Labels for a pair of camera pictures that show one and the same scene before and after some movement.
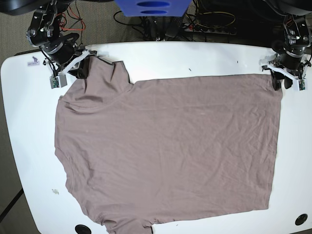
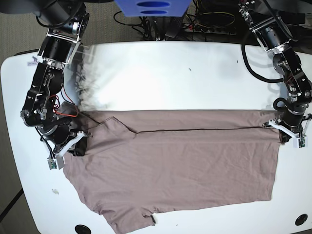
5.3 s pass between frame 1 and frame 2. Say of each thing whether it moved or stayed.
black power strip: stayed
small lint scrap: stayed
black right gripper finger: moved
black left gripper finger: moved
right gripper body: moved
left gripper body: moved
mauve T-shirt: moved
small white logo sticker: stayed
